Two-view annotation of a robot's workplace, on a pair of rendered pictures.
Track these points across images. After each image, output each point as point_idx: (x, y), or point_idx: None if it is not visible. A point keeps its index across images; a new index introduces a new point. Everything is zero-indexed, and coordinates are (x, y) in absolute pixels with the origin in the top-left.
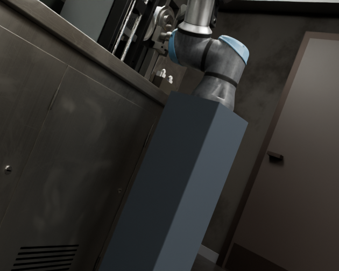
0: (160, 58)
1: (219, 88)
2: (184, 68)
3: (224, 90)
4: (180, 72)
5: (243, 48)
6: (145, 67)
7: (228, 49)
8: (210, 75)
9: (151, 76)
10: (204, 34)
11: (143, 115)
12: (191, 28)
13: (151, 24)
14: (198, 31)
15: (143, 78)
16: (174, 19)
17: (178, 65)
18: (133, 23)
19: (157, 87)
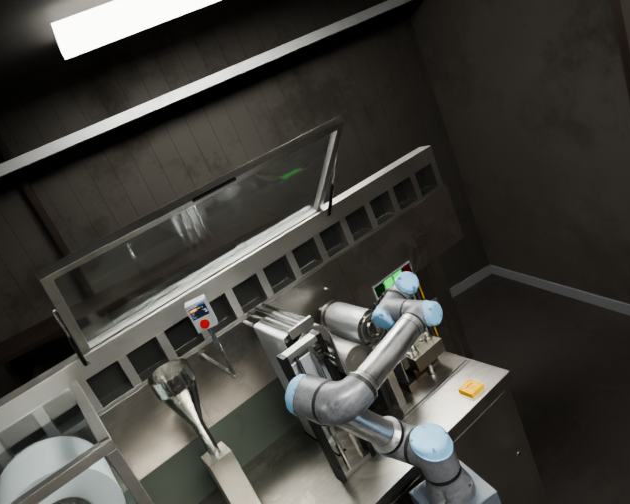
0: (412, 252)
1: (442, 494)
2: (450, 210)
3: (446, 495)
4: (449, 221)
5: (435, 454)
6: (389, 385)
7: (423, 461)
8: (427, 481)
9: (404, 365)
10: (394, 449)
11: (409, 493)
12: (380, 450)
13: (361, 350)
14: (387, 451)
15: (379, 499)
16: (391, 204)
17: (439, 222)
18: (346, 374)
19: (399, 479)
